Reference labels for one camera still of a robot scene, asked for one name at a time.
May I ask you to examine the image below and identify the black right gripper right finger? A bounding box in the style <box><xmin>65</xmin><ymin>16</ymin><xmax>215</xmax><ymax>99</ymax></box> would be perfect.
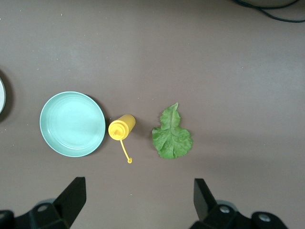
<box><xmin>190</xmin><ymin>178</ymin><xmax>289</xmax><ymax>229</ymax></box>

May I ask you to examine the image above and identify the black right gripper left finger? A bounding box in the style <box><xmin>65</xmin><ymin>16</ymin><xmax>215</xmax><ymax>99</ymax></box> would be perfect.
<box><xmin>0</xmin><ymin>177</ymin><xmax>86</xmax><ymax>229</ymax></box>

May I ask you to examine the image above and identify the green lettuce leaf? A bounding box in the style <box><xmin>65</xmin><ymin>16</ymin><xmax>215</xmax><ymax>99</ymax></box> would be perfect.
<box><xmin>152</xmin><ymin>103</ymin><xmax>193</xmax><ymax>160</ymax></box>

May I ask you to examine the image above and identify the mint green plate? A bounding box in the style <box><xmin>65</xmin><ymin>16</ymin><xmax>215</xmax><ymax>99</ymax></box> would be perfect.
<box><xmin>39</xmin><ymin>91</ymin><xmax>106</xmax><ymax>158</ymax></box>

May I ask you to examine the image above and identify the beige plate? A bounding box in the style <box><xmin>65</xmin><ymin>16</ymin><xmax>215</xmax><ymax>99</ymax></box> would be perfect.
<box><xmin>0</xmin><ymin>77</ymin><xmax>7</xmax><ymax>115</ymax></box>

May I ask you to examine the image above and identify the yellow mustard squeeze bottle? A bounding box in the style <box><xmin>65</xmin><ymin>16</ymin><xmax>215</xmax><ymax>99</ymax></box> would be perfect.
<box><xmin>108</xmin><ymin>114</ymin><xmax>136</xmax><ymax>165</ymax></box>

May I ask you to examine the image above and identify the black cable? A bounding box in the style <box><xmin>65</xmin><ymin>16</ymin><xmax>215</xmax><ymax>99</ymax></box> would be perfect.
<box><xmin>232</xmin><ymin>0</ymin><xmax>305</xmax><ymax>23</ymax></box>

